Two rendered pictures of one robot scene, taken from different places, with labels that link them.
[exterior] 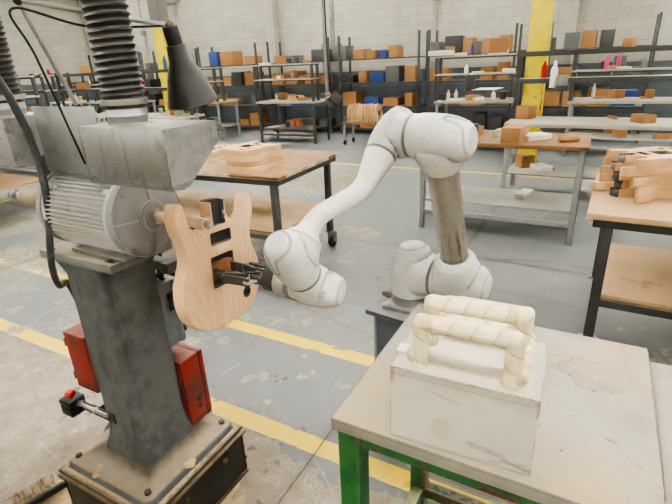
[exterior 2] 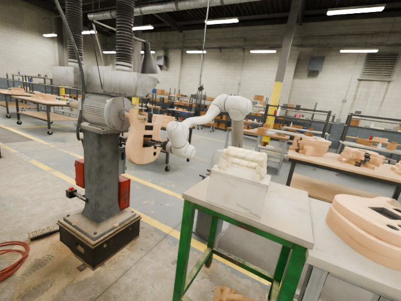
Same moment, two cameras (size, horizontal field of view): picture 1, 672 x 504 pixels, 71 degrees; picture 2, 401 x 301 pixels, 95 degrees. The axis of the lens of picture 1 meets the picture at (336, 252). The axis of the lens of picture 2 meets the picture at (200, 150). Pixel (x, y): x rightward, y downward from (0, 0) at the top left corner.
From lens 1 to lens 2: 0.26 m
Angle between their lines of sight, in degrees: 9
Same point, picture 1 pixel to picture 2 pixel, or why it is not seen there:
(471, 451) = (237, 208)
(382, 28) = (218, 91)
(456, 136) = (244, 104)
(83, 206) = (97, 104)
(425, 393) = (222, 181)
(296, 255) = (179, 130)
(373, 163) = (212, 110)
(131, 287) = (108, 144)
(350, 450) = (188, 209)
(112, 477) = (80, 225)
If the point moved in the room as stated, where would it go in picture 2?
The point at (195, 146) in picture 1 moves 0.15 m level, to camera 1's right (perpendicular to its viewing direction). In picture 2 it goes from (147, 84) to (171, 87)
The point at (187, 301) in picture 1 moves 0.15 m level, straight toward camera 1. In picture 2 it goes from (130, 148) to (131, 154)
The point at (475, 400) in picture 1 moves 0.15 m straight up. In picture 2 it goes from (242, 184) to (249, 153)
